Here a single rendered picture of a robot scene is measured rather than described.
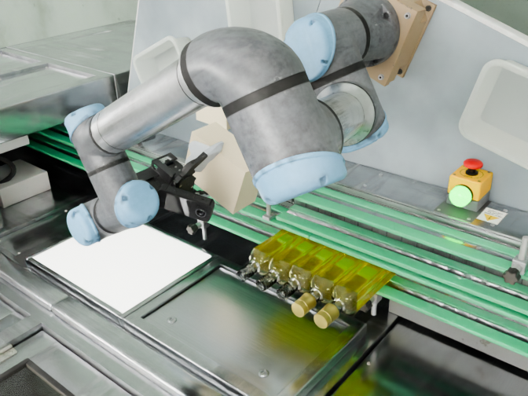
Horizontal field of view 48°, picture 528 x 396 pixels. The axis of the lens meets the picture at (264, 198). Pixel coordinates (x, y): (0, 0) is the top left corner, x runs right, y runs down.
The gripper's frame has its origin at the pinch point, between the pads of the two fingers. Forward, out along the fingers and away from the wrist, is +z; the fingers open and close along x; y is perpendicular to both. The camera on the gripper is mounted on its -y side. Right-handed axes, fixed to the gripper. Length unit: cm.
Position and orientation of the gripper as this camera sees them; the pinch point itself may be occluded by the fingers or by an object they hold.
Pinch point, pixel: (218, 170)
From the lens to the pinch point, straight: 129.9
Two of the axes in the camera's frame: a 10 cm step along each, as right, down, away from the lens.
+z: 6.4, -3.7, 6.7
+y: -7.3, -5.7, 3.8
